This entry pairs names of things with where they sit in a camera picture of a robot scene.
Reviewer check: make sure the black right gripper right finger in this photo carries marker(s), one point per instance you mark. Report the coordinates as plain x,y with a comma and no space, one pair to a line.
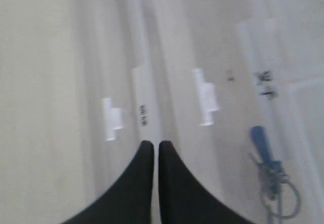
182,199

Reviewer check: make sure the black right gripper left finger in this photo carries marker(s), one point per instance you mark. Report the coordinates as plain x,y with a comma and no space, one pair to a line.
129,199

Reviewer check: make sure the wide clear drawer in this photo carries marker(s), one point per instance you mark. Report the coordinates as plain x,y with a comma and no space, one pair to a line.
200,126
112,93

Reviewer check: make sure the key bunch with blue fob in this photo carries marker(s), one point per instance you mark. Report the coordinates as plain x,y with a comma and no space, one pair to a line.
272,177

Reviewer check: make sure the clear package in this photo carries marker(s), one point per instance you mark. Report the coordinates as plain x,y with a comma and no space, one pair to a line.
290,100

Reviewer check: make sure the white translucent drawer cabinet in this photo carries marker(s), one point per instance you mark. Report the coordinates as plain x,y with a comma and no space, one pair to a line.
42,177

